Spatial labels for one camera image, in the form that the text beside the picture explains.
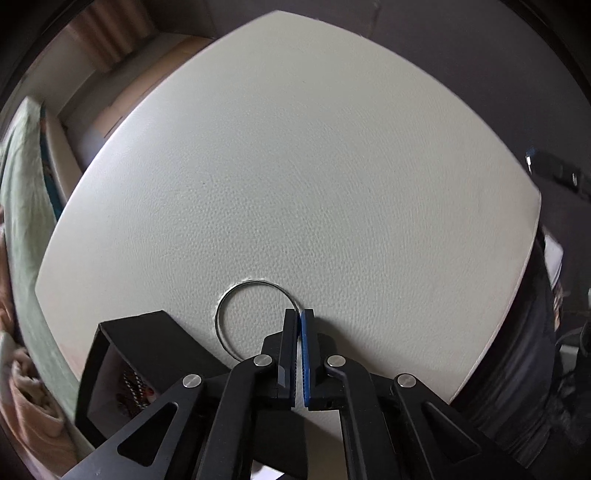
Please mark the black jewelry box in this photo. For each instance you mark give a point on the black jewelry box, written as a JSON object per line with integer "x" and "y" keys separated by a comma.
{"x": 157, "y": 337}

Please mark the pale green floral quilt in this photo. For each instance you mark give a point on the pale green floral quilt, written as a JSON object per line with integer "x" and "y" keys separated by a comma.
{"x": 9, "y": 360}

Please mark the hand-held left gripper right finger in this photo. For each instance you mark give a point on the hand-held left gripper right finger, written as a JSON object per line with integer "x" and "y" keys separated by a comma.
{"x": 305, "y": 362}

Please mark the bed with green sheet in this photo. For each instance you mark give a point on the bed with green sheet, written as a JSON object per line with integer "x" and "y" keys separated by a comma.
{"x": 23, "y": 207}

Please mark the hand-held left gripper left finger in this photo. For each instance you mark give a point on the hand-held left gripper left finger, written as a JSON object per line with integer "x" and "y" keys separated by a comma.
{"x": 292, "y": 357}

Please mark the dark cloth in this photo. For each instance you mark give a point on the dark cloth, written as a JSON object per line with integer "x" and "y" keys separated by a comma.
{"x": 521, "y": 369}

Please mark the pink pleated curtain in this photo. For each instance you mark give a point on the pink pleated curtain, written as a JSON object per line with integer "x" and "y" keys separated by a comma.
{"x": 106, "y": 37}

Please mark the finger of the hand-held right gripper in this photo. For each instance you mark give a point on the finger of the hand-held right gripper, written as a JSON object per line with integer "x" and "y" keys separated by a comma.
{"x": 554, "y": 168}

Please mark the thin silver bangle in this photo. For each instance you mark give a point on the thin silver bangle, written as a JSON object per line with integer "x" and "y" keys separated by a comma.
{"x": 251, "y": 281}

